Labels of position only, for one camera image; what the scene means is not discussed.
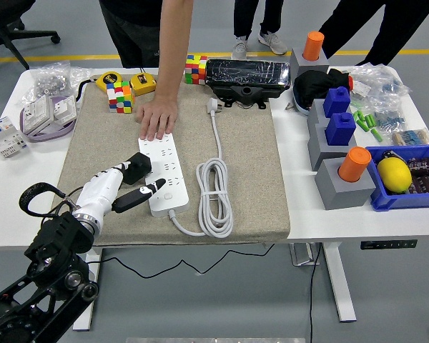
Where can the yellow lemon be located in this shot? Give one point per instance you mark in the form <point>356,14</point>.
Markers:
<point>393,175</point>

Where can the dark maroon capacitors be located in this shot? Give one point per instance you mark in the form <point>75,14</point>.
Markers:
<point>427,178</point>

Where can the black mounting bracket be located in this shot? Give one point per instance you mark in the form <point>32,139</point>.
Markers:
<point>248,92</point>

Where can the black desk control panel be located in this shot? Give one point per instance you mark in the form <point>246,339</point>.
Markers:
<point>388,244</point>

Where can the blue peg block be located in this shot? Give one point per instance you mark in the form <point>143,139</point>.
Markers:
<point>336,101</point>
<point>339,130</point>

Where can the grey-brown mat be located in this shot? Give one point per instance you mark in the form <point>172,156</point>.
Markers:
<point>243,160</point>

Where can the square yellow tape measure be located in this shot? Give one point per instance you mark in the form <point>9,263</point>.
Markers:
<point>140,84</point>

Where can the orange cylinder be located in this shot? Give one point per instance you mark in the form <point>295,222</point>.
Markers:
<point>354,164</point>
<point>312,44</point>

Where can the clear bag of resistors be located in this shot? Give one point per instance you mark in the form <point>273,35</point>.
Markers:
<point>413,137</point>

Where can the colourful puzzle cube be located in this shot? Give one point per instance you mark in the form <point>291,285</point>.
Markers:
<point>119,98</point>
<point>196,69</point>

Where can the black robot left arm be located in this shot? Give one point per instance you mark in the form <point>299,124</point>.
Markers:
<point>39,303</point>

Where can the green plastic wall anchor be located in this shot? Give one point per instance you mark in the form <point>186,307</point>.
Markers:
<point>361,116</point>
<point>374,120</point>
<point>377,135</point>
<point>368,120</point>
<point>356,115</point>
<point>362,125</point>

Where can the round yellow tape measure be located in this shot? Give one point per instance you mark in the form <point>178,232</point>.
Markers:
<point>109,79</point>

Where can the clear bag of screws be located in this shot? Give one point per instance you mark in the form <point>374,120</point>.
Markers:
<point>50,82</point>

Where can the white desk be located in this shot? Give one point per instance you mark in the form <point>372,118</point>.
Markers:
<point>307,221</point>

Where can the grey square block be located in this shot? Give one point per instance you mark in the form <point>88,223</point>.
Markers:
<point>302,64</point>
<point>320,150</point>
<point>337,194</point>
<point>316,114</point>

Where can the black plastic-wrapped box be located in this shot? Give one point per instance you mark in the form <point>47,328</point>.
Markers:
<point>246,73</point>

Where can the white power strip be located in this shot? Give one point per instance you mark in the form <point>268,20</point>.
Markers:
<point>168,207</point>

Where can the black office chair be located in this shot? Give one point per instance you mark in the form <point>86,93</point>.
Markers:
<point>3,14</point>

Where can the person's left forearm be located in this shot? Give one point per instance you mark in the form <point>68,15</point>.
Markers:
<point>171,46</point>

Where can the black power adapter plug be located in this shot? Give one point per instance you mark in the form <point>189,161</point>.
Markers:
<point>139,168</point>

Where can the white circuit breaker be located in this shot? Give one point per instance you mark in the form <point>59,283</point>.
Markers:
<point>3,139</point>

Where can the silver metal box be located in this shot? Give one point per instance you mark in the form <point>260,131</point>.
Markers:
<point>302,254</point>

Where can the small white socket panel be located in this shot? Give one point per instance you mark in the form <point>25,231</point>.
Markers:
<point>64,107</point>

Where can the black cloth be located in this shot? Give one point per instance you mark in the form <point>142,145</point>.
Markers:
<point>311,85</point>

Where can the clear bag of blue parts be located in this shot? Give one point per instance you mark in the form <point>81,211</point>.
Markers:
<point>388,119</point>
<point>382,80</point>

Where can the large white switch panel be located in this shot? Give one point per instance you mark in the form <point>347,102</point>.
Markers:
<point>37,116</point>

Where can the person's left hand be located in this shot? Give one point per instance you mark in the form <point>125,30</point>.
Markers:
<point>159,118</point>

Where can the red cap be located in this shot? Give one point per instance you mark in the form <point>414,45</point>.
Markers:
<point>350,82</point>

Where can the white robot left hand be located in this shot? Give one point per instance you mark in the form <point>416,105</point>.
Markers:
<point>100,189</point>

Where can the blue plastic bin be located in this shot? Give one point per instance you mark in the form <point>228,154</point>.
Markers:
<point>397,202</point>

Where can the black clip tool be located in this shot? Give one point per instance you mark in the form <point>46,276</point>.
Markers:
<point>389,155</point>

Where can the person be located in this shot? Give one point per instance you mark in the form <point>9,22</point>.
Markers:
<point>404,21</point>
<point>245,18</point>
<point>136,35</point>

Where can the empty clear plastic bag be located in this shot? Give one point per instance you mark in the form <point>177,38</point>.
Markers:
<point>80,75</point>

